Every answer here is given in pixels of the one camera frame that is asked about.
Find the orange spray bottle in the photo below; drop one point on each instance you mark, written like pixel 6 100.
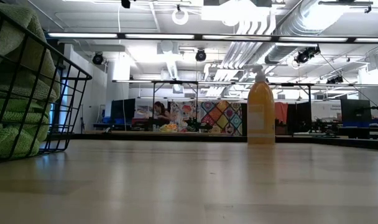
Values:
pixel 260 112

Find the black background robot arm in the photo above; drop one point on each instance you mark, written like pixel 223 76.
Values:
pixel 195 124

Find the yellow cloth pile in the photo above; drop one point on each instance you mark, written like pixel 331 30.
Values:
pixel 168 128

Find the person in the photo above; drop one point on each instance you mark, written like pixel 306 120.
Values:
pixel 161 110

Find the colourful patchwork quilt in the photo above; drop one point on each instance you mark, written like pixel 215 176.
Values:
pixel 220 115

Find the black ceiling spotlight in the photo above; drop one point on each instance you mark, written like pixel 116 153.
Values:
pixel 301 58
pixel 200 55
pixel 98 58
pixel 335 79
pixel 314 50

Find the black monitor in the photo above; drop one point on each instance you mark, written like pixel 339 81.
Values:
pixel 355 109
pixel 122 109

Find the black overhead light bar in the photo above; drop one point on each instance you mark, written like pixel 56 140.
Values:
pixel 120 35

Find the black hanging device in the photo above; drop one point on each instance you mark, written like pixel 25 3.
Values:
pixel 125 3

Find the black metal table frame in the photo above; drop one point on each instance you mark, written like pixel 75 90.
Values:
pixel 176 137

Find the black background table frame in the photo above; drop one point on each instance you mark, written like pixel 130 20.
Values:
pixel 176 82

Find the silver ventilation duct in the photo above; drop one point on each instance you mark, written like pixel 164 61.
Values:
pixel 301 18

